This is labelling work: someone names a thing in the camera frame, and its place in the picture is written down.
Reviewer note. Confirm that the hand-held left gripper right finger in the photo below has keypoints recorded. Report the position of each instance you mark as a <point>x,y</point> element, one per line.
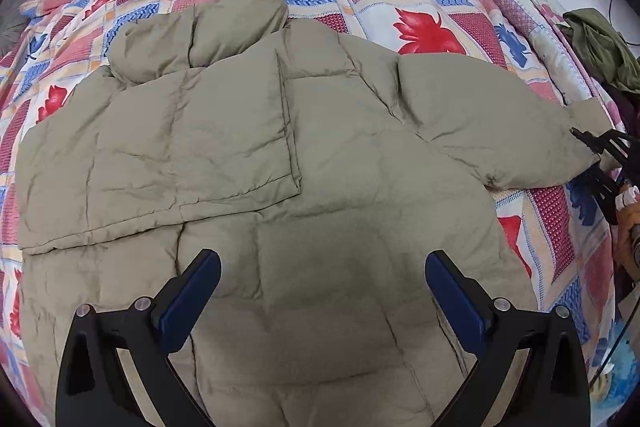
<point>457,302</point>

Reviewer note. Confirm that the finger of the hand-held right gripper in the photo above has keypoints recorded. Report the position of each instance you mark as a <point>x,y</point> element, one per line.
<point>602,194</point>
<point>607,142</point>

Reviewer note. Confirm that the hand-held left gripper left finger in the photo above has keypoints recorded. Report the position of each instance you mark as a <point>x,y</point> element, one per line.
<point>187,302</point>

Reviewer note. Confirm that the khaki puffer jacket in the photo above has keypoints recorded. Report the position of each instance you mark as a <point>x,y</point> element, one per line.
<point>310,187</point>

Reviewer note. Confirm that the person's right hand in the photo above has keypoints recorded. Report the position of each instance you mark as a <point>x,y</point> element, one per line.
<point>629,252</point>

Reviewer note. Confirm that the olive green cloth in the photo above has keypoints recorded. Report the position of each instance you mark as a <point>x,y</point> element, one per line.
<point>602,42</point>

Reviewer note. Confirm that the blue printed cloth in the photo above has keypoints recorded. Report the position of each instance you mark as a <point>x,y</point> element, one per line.
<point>620,377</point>

